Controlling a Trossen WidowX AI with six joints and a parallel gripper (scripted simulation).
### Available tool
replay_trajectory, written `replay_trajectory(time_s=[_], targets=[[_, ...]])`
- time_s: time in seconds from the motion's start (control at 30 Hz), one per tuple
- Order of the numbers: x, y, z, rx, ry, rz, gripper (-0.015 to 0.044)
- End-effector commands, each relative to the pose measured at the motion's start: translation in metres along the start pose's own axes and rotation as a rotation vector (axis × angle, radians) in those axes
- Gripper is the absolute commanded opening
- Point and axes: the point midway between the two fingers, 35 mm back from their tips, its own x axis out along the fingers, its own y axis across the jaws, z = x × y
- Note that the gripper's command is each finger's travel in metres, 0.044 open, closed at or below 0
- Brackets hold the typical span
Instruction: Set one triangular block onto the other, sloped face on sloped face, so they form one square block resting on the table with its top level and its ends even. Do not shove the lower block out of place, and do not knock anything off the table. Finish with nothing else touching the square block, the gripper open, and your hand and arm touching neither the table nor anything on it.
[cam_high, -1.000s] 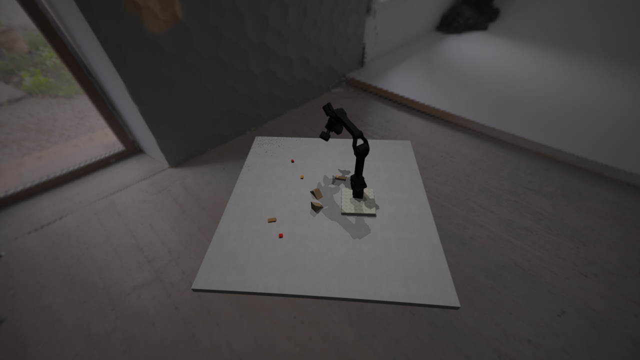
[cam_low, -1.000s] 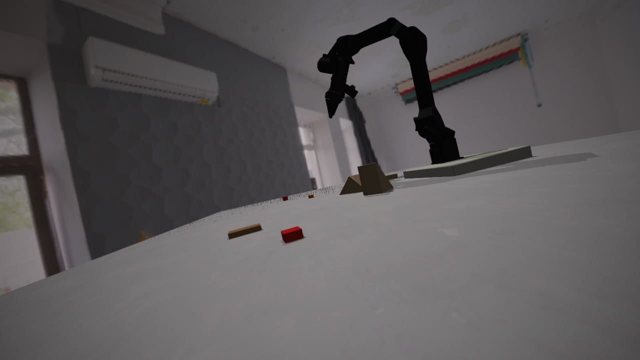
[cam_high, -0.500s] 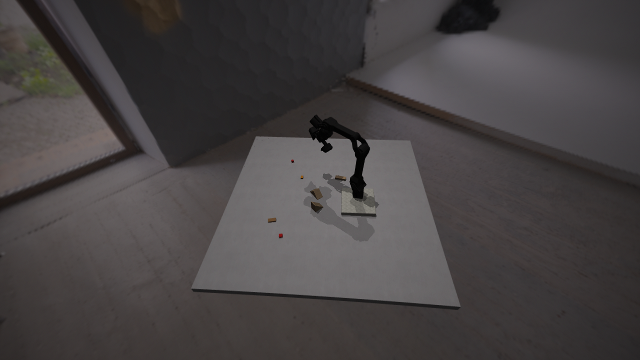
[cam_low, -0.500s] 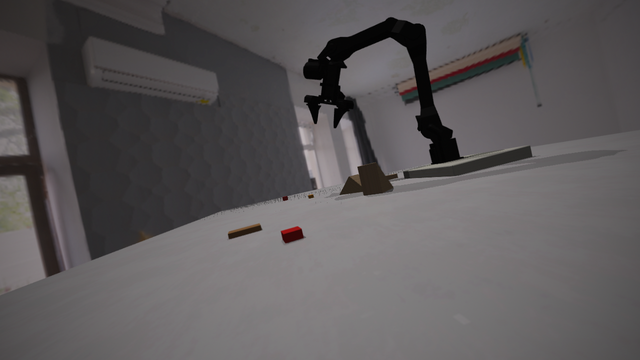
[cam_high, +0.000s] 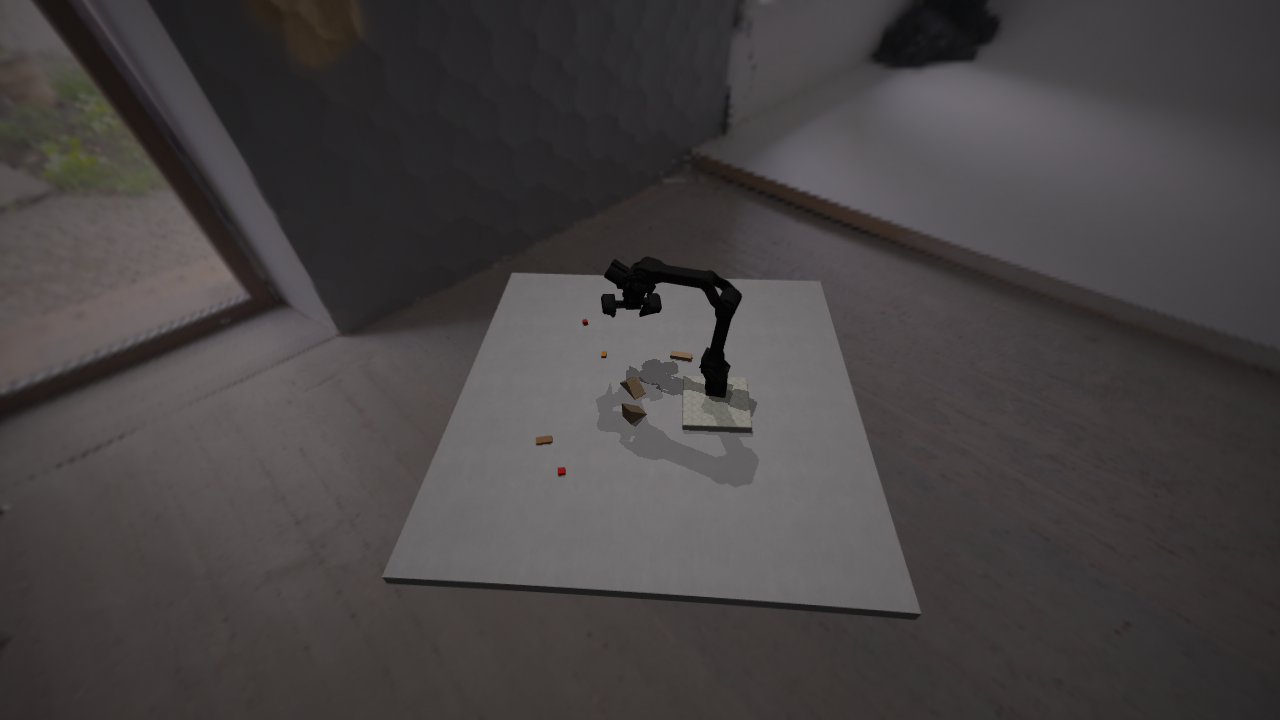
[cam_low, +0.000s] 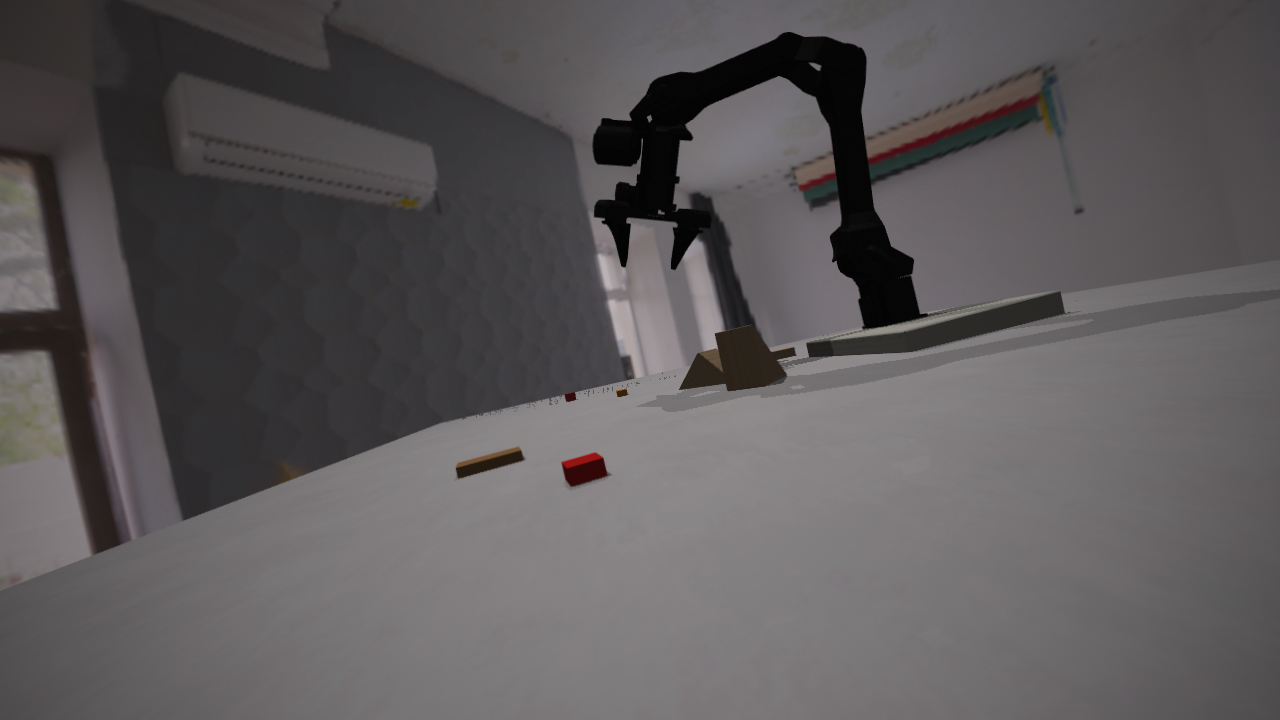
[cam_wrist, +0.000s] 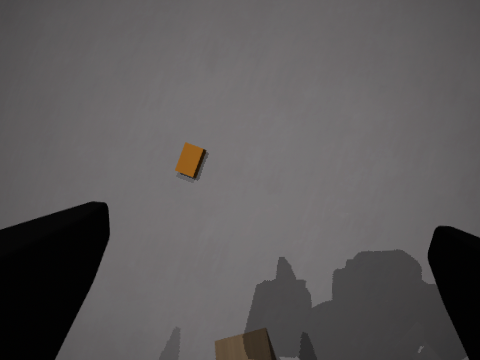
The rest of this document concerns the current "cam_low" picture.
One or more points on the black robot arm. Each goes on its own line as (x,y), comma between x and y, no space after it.
(861,245)

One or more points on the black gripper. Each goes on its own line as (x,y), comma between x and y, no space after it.
(656,192)

